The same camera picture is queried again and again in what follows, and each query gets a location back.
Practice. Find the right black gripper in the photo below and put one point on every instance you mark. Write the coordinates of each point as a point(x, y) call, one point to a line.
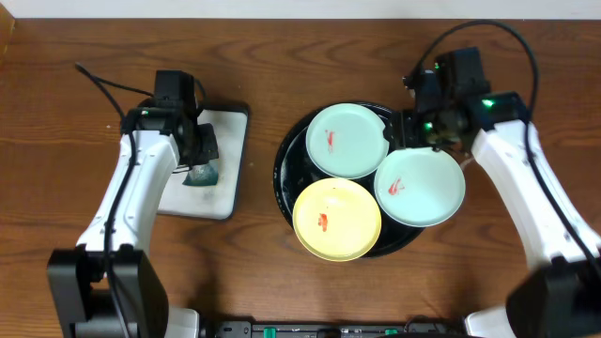
point(398, 121)

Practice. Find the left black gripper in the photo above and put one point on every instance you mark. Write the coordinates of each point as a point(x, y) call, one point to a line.
point(205, 149)

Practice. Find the green yellow sponge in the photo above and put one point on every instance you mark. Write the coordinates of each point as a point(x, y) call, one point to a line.
point(203, 175)

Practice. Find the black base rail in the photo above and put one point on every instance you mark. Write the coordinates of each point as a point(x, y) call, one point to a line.
point(416, 327)

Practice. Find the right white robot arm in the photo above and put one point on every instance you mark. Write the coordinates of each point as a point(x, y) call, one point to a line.
point(561, 296)

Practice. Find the white rectangular sponge tray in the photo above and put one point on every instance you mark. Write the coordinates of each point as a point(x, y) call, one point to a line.
point(209, 191)

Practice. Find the yellow plate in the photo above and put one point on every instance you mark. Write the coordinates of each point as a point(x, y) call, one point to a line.
point(337, 219)

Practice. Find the mint plate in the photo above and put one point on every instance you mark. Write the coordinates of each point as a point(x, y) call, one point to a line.
point(346, 140)
point(419, 187)

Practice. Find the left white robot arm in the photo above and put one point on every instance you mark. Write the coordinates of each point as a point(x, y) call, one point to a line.
point(106, 286)

